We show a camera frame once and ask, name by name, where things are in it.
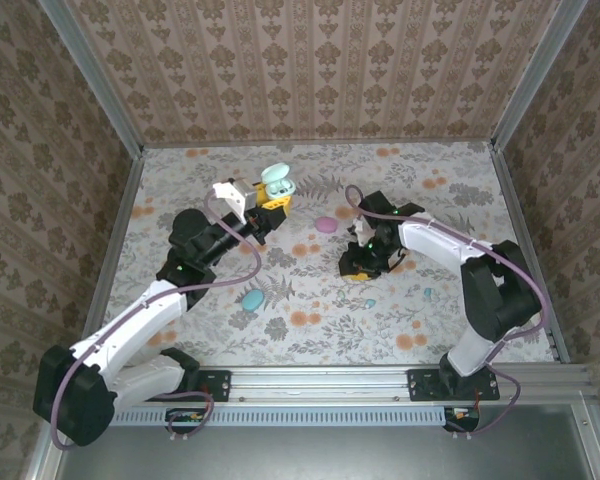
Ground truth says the mint green earbud charging case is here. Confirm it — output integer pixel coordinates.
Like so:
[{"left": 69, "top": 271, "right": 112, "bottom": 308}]
[{"left": 259, "top": 163, "right": 297, "bottom": 198}]

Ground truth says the blue earbud charging case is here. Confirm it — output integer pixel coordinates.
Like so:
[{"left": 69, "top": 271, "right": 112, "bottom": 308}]
[{"left": 241, "top": 289, "right": 266, "bottom": 313}]

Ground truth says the floral patterned table cover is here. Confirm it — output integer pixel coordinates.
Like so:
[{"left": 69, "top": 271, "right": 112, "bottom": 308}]
[{"left": 109, "top": 142, "right": 556, "bottom": 369}]

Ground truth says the grey metal shelf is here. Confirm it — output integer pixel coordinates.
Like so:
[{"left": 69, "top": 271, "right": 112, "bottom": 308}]
[{"left": 24, "top": 402, "right": 600, "bottom": 480}]

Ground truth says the aluminium table edge rail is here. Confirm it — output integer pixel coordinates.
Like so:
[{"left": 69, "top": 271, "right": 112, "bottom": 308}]
[
  {"left": 489, "top": 142, "right": 569, "bottom": 364},
  {"left": 142, "top": 138, "right": 496, "bottom": 150},
  {"left": 79, "top": 149, "right": 146, "bottom": 346}
]

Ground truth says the purple cable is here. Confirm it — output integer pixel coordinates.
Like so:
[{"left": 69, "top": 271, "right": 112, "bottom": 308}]
[
  {"left": 344, "top": 183, "right": 552, "bottom": 441},
  {"left": 51, "top": 192, "right": 264, "bottom": 450}
]

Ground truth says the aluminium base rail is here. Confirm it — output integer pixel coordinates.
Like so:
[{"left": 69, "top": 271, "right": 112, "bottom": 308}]
[{"left": 114, "top": 364, "right": 595, "bottom": 407}]

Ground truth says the grey slotted cable duct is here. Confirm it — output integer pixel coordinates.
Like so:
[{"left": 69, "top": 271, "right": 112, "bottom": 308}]
[{"left": 109, "top": 404, "right": 451, "bottom": 428}]

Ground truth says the black connector box with wires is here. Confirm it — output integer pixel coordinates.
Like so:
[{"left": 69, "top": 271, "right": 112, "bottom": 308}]
[
  {"left": 165, "top": 407, "right": 212, "bottom": 435},
  {"left": 443, "top": 405, "right": 482, "bottom": 433}
]

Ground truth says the aluminium frame post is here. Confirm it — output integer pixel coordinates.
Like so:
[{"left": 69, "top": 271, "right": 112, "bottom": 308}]
[
  {"left": 492, "top": 0, "right": 589, "bottom": 151},
  {"left": 38, "top": 0, "right": 145, "bottom": 157}
]

